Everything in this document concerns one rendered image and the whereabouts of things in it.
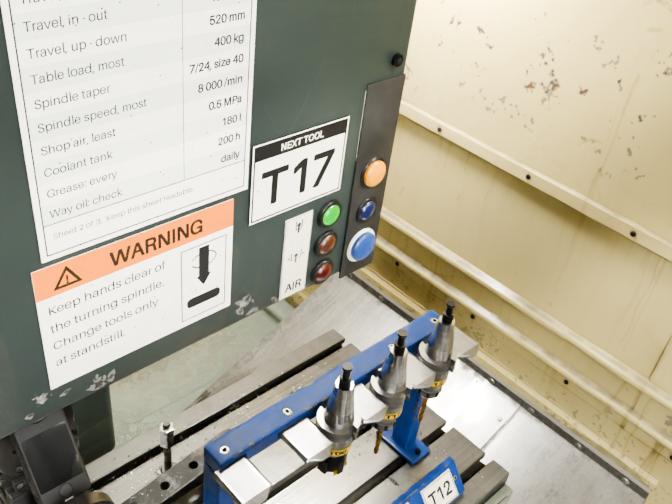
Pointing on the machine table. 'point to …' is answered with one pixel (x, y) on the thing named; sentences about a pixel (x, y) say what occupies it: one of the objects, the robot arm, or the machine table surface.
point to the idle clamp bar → (174, 480)
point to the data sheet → (129, 110)
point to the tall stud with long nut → (166, 443)
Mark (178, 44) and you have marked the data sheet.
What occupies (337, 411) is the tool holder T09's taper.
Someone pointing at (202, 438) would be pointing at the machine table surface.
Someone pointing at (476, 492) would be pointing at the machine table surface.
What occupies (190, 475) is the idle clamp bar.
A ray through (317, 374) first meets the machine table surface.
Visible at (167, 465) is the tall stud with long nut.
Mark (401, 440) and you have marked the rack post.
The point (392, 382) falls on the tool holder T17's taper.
